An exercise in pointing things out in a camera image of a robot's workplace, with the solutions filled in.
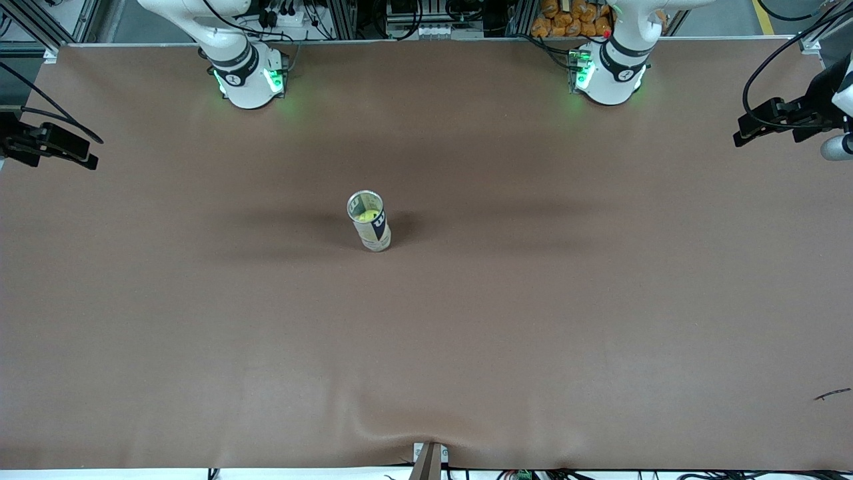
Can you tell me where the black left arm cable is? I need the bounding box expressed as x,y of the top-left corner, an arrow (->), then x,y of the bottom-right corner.
742,0 -> 853,131

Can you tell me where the aluminium frame strut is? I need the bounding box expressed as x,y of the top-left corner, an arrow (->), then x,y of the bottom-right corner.
0,0 -> 101,55
800,0 -> 853,74

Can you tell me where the blue white tennis ball can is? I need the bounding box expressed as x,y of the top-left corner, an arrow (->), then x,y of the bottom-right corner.
347,190 -> 392,253

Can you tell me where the grey metal mount bracket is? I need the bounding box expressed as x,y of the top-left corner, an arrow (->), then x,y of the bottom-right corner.
408,441 -> 449,480

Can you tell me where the orange bread pile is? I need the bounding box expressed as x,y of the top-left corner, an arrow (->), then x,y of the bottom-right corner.
531,0 -> 614,39

